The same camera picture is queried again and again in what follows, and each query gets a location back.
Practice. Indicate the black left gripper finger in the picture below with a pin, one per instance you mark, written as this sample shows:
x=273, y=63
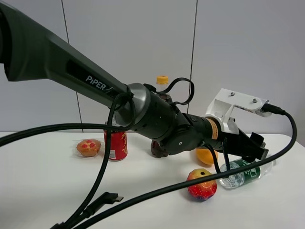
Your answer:
x=256, y=141

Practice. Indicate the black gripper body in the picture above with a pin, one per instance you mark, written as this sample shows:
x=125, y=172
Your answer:
x=237, y=144

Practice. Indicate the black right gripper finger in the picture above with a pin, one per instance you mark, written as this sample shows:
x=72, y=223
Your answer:
x=253, y=153

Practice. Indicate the green label water bottle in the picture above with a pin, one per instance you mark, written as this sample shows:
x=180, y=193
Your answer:
x=243, y=178

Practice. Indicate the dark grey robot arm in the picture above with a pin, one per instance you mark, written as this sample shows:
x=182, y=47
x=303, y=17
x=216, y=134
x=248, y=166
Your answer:
x=29, y=51

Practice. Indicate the yellow mango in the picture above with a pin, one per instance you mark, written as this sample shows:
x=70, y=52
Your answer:
x=205, y=156

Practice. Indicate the red yellow strawberry ball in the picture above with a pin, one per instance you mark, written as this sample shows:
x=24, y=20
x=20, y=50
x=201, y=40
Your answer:
x=202, y=191

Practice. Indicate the cola bottle yellow cap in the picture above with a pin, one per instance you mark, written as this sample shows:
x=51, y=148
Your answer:
x=162, y=83

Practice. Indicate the red drink can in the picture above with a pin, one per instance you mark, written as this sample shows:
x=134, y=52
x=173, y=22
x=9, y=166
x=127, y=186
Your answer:
x=118, y=149

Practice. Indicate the wrapped muffin with red topping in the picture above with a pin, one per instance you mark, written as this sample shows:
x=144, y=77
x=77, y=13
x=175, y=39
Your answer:
x=87, y=148

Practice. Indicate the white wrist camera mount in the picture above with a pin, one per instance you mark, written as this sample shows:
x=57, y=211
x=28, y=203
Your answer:
x=226, y=101

